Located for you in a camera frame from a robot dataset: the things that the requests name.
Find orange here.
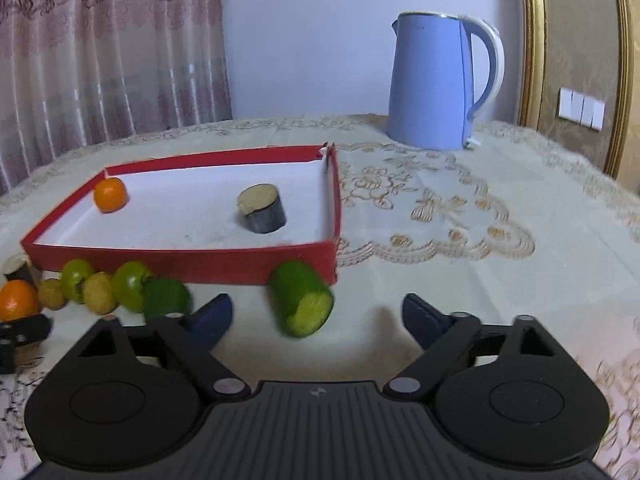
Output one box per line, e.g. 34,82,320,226
93,176,128,214
0,280,41,322

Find round green fruit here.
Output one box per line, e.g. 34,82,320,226
111,261,155,313
60,258,96,305

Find pink patterned curtain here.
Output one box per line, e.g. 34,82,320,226
0,0,233,193

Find blue electric kettle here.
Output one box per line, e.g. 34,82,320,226
385,11,506,152

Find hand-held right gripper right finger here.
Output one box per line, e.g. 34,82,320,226
382,294,568,400

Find red cardboard tray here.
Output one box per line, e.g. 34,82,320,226
20,144,345,288

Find halved green lime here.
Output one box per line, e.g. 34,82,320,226
268,260,335,338

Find white wall switch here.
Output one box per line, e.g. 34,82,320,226
557,86,606,132

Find brown longan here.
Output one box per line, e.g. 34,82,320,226
38,278,68,311
81,271,119,315

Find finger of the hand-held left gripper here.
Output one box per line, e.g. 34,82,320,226
0,315,53,375

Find gold wall panel frame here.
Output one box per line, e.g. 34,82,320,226
517,0,640,183

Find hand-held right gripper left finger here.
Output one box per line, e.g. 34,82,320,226
75,294,252,402

